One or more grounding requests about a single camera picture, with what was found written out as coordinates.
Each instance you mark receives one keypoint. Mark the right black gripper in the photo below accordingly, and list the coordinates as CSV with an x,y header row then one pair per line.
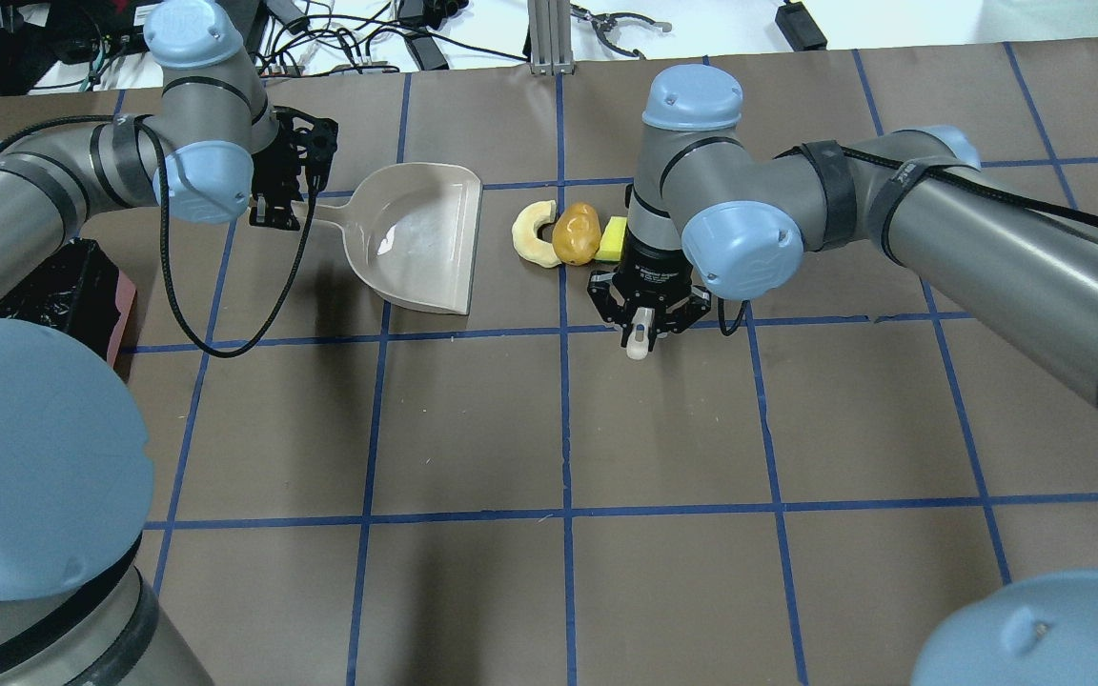
x,y
654,268

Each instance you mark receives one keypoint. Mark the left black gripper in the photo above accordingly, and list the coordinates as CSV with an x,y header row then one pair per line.
x,y
270,181

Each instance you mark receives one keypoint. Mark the beige hand brush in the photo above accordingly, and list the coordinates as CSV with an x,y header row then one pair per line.
x,y
640,338

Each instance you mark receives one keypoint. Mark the beige plastic dustpan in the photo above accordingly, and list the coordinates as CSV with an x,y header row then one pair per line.
x,y
410,233

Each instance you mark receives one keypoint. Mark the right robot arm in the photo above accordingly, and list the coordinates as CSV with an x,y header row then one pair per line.
x,y
708,224

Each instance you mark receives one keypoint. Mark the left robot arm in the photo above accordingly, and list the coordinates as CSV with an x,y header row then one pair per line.
x,y
75,482

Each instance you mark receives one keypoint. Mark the pink bin with black bag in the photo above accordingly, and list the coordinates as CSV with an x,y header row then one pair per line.
x,y
80,291

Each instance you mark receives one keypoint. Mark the yellow sponge piece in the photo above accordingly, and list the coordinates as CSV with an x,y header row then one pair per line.
x,y
612,240

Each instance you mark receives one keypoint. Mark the brown potato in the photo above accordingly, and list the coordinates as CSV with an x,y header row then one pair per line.
x,y
576,236

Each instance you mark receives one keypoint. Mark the pale curved peel piece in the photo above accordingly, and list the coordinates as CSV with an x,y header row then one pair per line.
x,y
524,232

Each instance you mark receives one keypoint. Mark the aluminium frame post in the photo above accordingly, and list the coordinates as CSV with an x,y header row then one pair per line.
x,y
549,30

